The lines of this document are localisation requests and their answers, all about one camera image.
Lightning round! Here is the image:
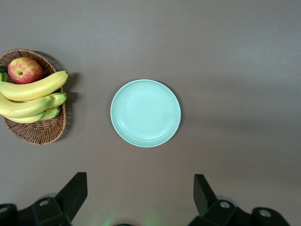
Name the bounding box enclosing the mint green round plate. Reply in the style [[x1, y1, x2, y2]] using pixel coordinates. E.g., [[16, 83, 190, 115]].
[[110, 79, 182, 148]]

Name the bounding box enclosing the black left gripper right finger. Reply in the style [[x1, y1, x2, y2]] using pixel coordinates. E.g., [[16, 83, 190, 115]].
[[188, 174, 290, 226]]

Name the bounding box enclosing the red yellow apple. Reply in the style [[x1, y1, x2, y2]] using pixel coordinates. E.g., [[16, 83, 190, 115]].
[[8, 57, 44, 85]]

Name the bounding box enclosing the large yellow banana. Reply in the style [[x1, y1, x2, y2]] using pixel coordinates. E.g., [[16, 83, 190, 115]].
[[0, 70, 69, 102]]

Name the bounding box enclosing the brown tablecloth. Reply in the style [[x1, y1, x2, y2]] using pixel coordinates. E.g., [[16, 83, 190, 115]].
[[0, 0, 301, 226]]

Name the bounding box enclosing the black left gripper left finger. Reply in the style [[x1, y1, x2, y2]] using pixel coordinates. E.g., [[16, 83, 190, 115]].
[[0, 172, 88, 226]]

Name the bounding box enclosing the yellow banana green tip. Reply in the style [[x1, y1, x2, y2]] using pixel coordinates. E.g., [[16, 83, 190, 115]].
[[6, 110, 47, 124], [0, 93, 54, 119], [39, 106, 61, 121], [47, 92, 68, 109]]

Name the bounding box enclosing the brown wicker basket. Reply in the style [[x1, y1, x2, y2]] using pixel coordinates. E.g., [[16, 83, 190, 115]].
[[0, 48, 67, 145]]

